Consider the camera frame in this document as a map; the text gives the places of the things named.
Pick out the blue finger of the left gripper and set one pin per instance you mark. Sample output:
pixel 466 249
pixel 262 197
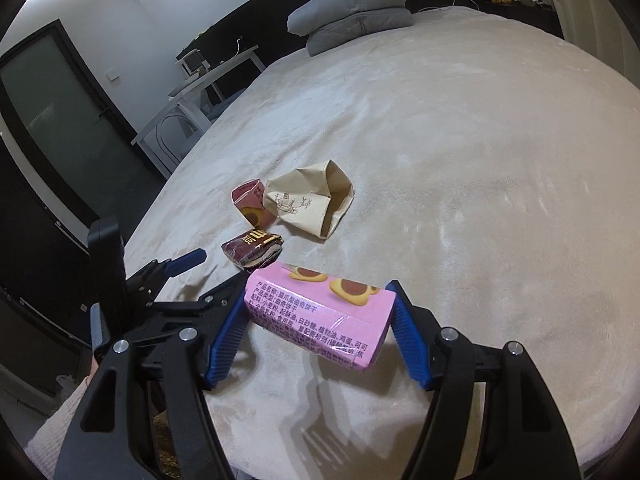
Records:
pixel 186 262

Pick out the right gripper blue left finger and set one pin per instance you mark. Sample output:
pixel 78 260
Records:
pixel 225 345

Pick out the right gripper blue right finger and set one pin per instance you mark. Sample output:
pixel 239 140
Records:
pixel 412 346

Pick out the pink biscuit box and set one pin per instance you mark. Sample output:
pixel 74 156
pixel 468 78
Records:
pixel 343 321

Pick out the left forearm white sleeve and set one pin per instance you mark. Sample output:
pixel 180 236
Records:
pixel 45 446

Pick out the dark maroon foil snack packet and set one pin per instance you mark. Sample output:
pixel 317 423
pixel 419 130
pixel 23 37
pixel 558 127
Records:
pixel 253 249

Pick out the upright pink biscuit carton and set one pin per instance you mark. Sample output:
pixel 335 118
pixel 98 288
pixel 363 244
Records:
pixel 247 199

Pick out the brown fleece garment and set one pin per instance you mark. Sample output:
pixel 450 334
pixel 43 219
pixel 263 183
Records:
pixel 165 446

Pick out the white metal chair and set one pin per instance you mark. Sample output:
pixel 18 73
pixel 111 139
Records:
pixel 176 135

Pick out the brown paper bag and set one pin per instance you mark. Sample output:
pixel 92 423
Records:
pixel 312 199

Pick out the dark glass door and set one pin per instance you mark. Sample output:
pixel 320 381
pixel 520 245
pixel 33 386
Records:
pixel 72 133

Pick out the white desk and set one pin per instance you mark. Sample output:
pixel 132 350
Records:
pixel 200 99

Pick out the beige plush bed blanket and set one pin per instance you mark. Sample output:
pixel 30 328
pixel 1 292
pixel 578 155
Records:
pixel 496 176

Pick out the small white appliance on desk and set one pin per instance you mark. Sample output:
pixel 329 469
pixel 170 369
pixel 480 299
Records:
pixel 193 62

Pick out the lower grey pillow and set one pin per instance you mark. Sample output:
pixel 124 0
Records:
pixel 356 25

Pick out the grey pillow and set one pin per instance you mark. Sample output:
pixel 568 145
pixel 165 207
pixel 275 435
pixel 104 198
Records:
pixel 356 25
pixel 316 13

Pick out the upper grey pillow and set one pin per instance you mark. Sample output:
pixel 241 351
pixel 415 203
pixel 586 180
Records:
pixel 316 13

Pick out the cream curtain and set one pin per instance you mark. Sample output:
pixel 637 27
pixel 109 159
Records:
pixel 596 27

